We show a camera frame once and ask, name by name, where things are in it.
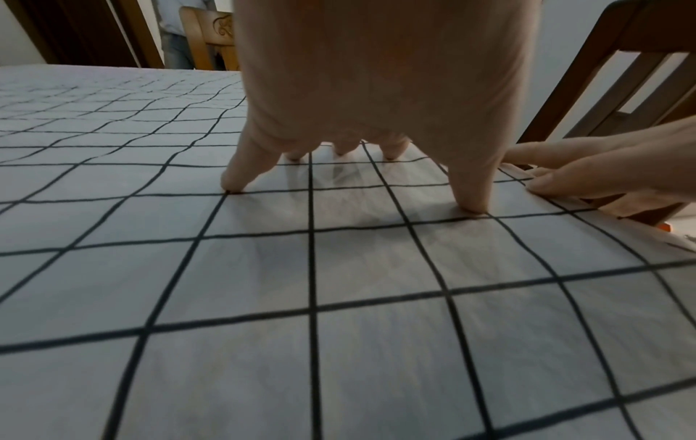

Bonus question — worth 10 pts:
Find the person's left hand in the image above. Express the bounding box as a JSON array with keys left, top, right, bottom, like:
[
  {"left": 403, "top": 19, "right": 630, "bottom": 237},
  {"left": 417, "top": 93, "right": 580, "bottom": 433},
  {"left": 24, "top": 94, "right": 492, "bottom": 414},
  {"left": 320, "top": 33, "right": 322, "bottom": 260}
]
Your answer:
[{"left": 220, "top": 0, "right": 545, "bottom": 216}]

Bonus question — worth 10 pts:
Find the person's right hand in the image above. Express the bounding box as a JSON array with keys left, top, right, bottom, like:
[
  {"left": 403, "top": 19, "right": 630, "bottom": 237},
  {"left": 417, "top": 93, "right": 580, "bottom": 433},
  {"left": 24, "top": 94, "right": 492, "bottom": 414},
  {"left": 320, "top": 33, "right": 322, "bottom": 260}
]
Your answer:
[{"left": 502, "top": 115, "right": 696, "bottom": 218}]

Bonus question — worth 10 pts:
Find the white black-grid tablecloth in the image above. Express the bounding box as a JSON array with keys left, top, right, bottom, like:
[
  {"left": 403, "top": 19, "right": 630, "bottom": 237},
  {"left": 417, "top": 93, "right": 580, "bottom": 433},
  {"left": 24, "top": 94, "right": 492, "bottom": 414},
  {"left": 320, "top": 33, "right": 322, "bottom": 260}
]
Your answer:
[{"left": 0, "top": 63, "right": 696, "bottom": 440}]

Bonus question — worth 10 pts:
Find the dark brown wooden chair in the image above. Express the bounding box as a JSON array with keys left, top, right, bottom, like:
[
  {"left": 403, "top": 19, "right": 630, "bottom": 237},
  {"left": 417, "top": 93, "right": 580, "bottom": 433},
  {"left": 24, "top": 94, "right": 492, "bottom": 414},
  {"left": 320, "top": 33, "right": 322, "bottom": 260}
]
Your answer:
[{"left": 513, "top": 0, "right": 696, "bottom": 228}]

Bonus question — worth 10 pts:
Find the carved light wooden chair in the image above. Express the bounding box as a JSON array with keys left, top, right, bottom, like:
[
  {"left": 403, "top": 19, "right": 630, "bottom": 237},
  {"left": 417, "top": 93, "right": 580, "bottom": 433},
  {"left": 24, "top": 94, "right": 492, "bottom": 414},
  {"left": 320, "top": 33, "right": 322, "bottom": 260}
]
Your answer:
[{"left": 178, "top": 6, "right": 241, "bottom": 72}]

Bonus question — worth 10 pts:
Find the dark wooden door frame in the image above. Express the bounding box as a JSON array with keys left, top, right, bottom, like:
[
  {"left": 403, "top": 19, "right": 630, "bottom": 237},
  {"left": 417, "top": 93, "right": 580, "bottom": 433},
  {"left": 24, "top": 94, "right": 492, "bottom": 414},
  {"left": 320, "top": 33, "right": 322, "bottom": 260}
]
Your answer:
[{"left": 9, "top": 0, "right": 165, "bottom": 70}]

